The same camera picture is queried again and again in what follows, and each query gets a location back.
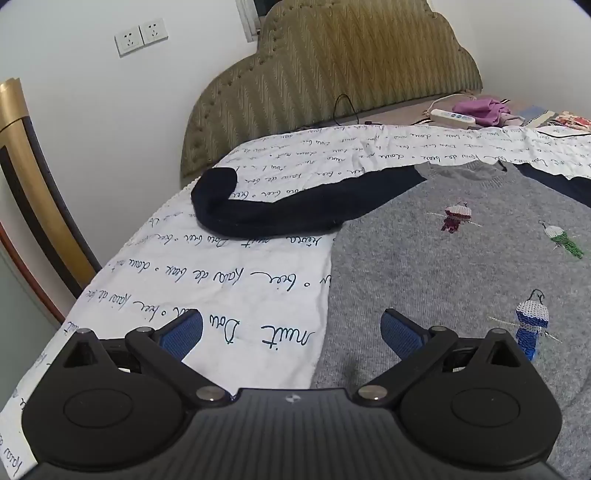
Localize white power strip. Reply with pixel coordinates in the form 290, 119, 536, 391
429, 108, 479, 129

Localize blue book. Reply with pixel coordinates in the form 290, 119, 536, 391
516, 105, 561, 128

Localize window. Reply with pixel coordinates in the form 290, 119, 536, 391
235, 0, 279, 43

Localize white wall socket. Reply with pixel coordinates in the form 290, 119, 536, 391
115, 25, 144, 57
139, 17, 170, 47

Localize purple cloth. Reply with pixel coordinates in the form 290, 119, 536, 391
451, 97, 512, 128

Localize thin black cable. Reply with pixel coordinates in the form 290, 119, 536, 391
538, 128, 591, 140

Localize olive padded headboard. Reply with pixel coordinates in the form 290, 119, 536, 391
179, 0, 484, 185

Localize gold and black furniture frame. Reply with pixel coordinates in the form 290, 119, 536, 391
0, 78, 103, 324

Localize colourful magazine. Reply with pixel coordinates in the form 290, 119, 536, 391
553, 111, 591, 136

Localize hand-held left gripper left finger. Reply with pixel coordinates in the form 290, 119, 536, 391
58, 308, 232, 408

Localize white script-printed bedsheet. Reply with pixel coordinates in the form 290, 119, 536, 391
0, 124, 591, 480

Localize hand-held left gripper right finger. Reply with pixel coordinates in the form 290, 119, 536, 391
353, 308, 533, 409

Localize grey sweater with navy sleeves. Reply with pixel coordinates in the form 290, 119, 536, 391
191, 161, 591, 480

